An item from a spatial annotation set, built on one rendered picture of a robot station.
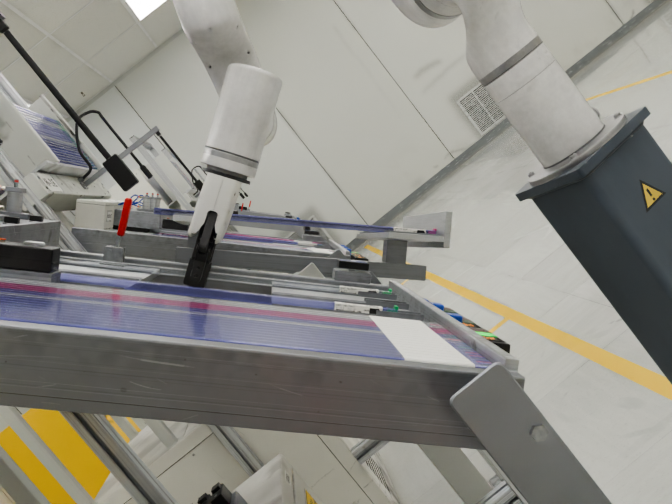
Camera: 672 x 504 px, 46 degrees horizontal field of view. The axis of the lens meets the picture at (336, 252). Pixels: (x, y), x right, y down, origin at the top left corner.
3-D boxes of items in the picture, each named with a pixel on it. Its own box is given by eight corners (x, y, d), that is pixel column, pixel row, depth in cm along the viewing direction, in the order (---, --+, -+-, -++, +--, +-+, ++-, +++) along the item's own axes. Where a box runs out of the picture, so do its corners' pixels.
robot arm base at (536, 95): (576, 136, 148) (517, 56, 146) (648, 103, 131) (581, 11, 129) (512, 196, 142) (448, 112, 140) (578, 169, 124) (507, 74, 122)
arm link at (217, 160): (207, 148, 124) (202, 167, 124) (202, 144, 115) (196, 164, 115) (259, 164, 125) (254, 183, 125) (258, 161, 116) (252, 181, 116)
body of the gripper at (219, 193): (206, 162, 125) (186, 231, 125) (200, 159, 114) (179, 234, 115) (253, 176, 125) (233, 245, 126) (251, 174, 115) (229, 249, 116)
